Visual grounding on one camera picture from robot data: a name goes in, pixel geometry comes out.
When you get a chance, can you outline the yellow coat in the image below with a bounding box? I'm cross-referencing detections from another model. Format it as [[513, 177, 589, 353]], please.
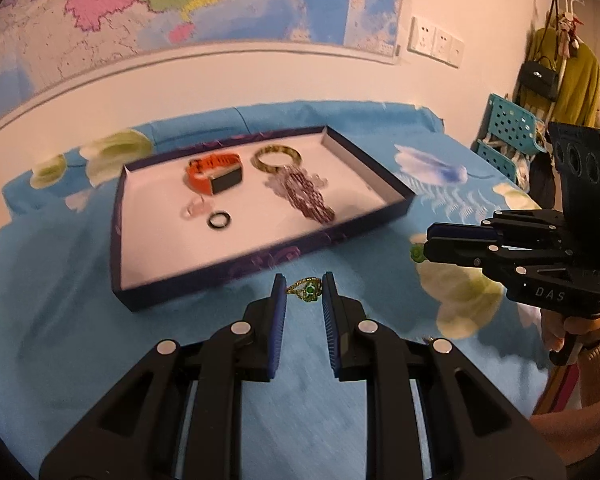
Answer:
[[512, 27, 600, 128]]

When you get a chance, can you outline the gold ring with green stone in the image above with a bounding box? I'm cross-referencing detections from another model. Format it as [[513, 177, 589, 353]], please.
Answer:
[[286, 277, 325, 305]]

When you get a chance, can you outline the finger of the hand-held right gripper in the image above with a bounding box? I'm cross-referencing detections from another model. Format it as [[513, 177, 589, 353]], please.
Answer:
[[426, 222, 506, 251], [422, 239, 518, 281]]

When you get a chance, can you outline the person's right hand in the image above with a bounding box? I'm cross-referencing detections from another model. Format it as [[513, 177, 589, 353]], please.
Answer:
[[540, 297, 600, 356]]

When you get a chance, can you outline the person's leg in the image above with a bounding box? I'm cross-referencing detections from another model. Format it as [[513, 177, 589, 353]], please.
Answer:
[[530, 400, 600, 466]]

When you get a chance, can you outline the clear bead bracelet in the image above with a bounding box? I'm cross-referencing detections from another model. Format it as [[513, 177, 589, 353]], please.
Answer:
[[265, 170, 331, 198]]

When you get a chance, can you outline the gold patterned bangle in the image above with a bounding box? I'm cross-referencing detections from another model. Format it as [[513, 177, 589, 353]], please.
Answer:
[[252, 145, 303, 173]]

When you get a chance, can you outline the colourful wall map poster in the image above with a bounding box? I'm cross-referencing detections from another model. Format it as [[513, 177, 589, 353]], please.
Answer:
[[0, 0, 407, 133]]

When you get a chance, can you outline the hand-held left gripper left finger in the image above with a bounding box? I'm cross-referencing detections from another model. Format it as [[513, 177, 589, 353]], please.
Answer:
[[39, 274, 287, 480]]

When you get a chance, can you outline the white coat rack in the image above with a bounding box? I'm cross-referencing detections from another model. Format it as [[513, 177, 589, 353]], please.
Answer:
[[550, 0, 587, 111]]

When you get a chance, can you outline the purple bead bracelet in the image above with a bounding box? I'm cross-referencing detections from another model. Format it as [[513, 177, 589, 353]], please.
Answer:
[[280, 165, 337, 224]]

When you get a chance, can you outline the white wall socket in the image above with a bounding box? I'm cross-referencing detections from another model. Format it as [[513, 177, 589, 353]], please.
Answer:
[[431, 27, 453, 61], [407, 16, 437, 56]]

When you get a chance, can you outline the teal perforated basket rack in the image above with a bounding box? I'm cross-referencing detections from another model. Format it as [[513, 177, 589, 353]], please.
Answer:
[[472, 94, 548, 186]]

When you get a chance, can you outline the clear plastic ring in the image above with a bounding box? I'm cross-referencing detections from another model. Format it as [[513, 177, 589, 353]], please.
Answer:
[[181, 196, 210, 221]]

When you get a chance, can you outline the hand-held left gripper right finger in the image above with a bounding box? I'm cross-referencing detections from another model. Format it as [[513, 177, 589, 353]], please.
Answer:
[[321, 271, 567, 480]]

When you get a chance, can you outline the dark blue box tray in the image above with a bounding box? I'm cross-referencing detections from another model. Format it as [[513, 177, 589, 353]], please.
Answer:
[[111, 126, 415, 313]]

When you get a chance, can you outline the orange smart watch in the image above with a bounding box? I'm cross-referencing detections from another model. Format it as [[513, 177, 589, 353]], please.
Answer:
[[186, 152, 243, 196]]

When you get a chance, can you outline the black handbag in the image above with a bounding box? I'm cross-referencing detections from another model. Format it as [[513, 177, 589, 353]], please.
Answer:
[[517, 57, 563, 101]]

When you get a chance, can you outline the dark cloth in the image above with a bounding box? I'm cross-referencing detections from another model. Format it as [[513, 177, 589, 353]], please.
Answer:
[[529, 150, 557, 207]]

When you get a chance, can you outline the orange striped strap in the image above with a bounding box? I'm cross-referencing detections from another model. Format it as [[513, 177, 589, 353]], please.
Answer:
[[532, 362, 581, 413]]

